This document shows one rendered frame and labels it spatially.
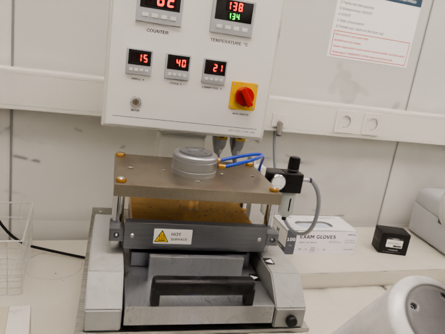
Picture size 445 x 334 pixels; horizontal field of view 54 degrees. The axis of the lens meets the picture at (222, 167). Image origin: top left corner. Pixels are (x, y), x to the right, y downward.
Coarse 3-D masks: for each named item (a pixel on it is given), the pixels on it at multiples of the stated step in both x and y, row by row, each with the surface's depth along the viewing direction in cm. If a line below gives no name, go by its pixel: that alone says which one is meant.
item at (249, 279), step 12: (156, 276) 61; (168, 276) 62; (180, 276) 62; (192, 276) 63; (204, 276) 63; (216, 276) 63; (228, 276) 64; (240, 276) 64; (156, 288) 60; (168, 288) 61; (180, 288) 61; (192, 288) 62; (204, 288) 62; (216, 288) 62; (228, 288) 63; (240, 288) 63; (252, 288) 64; (156, 300) 61; (252, 300) 64
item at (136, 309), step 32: (128, 256) 74; (160, 256) 67; (192, 256) 68; (224, 256) 70; (128, 288) 65; (256, 288) 70; (128, 320) 61; (160, 320) 62; (192, 320) 63; (224, 320) 64; (256, 320) 66
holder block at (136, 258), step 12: (132, 252) 70; (144, 252) 71; (156, 252) 71; (168, 252) 72; (180, 252) 72; (192, 252) 73; (204, 252) 74; (216, 252) 74; (228, 252) 75; (240, 252) 75; (132, 264) 71; (144, 264) 71
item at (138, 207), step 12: (132, 204) 77; (144, 204) 77; (156, 204) 78; (168, 204) 79; (180, 204) 78; (192, 204) 77; (204, 204) 82; (216, 204) 82; (228, 204) 83; (132, 216) 72; (144, 216) 72; (156, 216) 73; (168, 216) 74; (180, 216) 74; (192, 216) 75; (204, 216) 76; (216, 216) 77; (228, 216) 78; (240, 216) 78
